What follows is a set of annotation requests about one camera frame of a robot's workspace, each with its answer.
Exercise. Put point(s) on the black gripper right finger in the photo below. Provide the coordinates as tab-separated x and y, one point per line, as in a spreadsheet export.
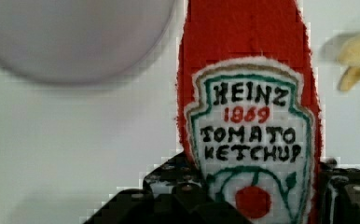
339	194

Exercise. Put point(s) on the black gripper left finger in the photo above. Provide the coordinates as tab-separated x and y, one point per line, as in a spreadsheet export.
174	193

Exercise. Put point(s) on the red plush ketchup bottle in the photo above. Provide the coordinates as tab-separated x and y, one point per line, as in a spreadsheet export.
248	110

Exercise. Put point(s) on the plush peeled banana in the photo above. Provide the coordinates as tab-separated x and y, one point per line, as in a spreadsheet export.
349	55

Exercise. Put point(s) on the lavender round plate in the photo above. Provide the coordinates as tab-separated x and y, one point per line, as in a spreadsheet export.
79	41

